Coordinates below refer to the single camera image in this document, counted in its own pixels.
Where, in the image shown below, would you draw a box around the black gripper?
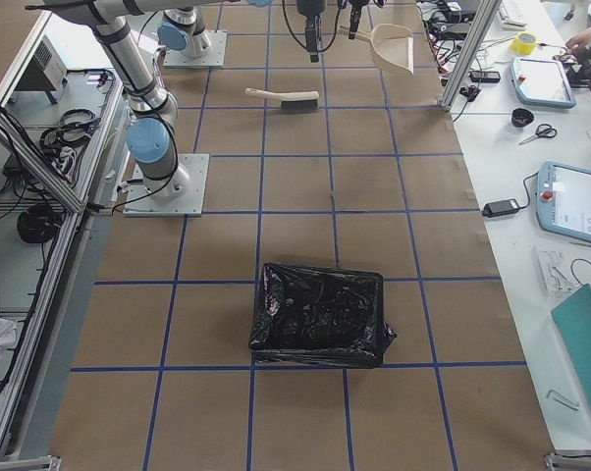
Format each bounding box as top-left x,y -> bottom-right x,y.
348,0 -> 369,40
295,0 -> 326,62

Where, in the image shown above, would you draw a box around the beige plastic dustpan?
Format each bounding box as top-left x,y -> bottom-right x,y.
353,24 -> 414,77

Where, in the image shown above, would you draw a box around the beige hand brush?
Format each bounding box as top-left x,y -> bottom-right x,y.
244,87 -> 319,113

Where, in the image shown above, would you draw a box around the yellow tape roll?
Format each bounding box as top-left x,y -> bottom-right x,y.
510,31 -> 538,56

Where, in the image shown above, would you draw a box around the small black bowl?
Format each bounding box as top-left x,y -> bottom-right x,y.
510,108 -> 535,129

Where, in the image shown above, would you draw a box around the blue teach pendant far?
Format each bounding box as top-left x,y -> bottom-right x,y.
510,57 -> 576,109

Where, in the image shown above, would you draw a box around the blue teach pendant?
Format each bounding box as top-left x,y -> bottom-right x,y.
510,57 -> 576,109
536,162 -> 591,243

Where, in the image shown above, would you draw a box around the black scissors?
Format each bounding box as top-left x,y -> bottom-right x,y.
519,123 -> 558,145

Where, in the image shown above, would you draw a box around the black power adapter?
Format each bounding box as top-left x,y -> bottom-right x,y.
481,198 -> 520,218

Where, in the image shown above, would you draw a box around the blue teach pendant near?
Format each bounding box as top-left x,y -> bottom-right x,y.
536,162 -> 591,243

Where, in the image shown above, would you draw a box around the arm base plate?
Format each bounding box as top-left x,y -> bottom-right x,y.
123,153 -> 209,217
164,29 -> 228,69

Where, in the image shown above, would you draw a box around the aluminium frame post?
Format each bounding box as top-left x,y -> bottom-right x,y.
440,0 -> 501,112

